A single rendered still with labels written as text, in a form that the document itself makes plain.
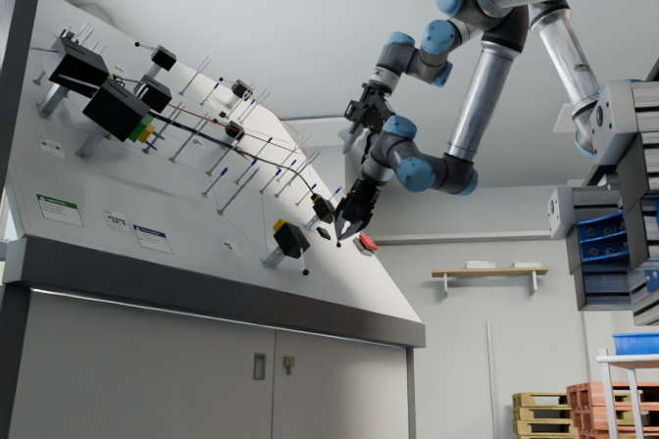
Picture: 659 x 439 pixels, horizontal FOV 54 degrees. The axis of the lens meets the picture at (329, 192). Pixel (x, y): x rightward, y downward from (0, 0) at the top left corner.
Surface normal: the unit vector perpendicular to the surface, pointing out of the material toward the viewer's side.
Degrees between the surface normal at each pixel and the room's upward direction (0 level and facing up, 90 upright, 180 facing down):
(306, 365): 90
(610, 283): 90
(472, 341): 90
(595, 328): 90
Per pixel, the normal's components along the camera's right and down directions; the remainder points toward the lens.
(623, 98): -0.17, -0.32
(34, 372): 0.80, -0.18
